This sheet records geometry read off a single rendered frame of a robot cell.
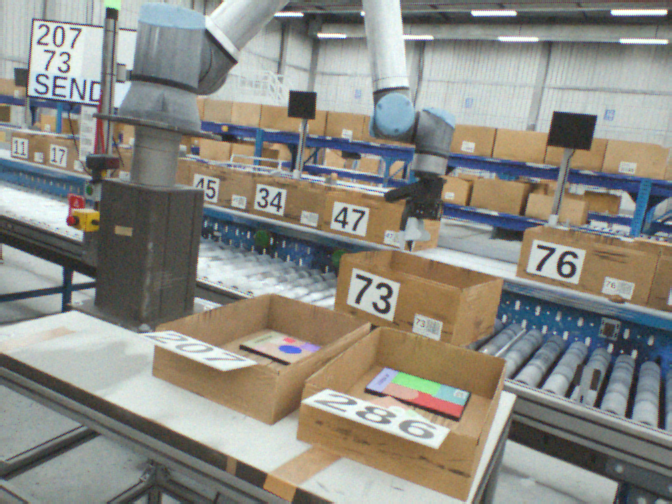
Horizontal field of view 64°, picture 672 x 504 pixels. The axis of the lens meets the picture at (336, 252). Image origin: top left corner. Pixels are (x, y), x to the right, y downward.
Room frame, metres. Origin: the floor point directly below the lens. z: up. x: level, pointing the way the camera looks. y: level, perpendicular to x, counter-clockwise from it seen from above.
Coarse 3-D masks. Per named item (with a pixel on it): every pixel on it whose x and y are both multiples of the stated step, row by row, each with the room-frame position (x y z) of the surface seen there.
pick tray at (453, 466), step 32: (352, 352) 1.00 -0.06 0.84; (384, 352) 1.15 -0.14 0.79; (416, 352) 1.12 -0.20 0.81; (448, 352) 1.10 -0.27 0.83; (480, 352) 1.07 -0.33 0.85; (320, 384) 0.87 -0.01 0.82; (352, 384) 1.03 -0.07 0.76; (448, 384) 1.09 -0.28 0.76; (480, 384) 1.07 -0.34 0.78; (320, 416) 0.79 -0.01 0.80; (480, 416) 0.97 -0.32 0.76; (320, 448) 0.79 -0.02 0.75; (352, 448) 0.77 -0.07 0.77; (384, 448) 0.75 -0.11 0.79; (416, 448) 0.73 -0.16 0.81; (448, 448) 0.72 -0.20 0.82; (480, 448) 0.74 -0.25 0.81; (416, 480) 0.73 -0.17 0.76; (448, 480) 0.71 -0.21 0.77
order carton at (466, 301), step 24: (360, 264) 1.51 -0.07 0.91; (384, 264) 1.76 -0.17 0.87; (408, 264) 1.75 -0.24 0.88; (432, 264) 1.70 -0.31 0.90; (336, 288) 1.56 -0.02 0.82; (408, 288) 1.41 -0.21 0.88; (432, 288) 1.37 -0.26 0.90; (456, 288) 1.34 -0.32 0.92; (480, 288) 1.42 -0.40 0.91; (360, 312) 1.50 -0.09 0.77; (408, 312) 1.41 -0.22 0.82; (432, 312) 1.37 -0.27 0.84; (456, 312) 1.33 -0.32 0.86; (480, 312) 1.45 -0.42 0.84; (456, 336) 1.34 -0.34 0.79; (480, 336) 1.48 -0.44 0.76
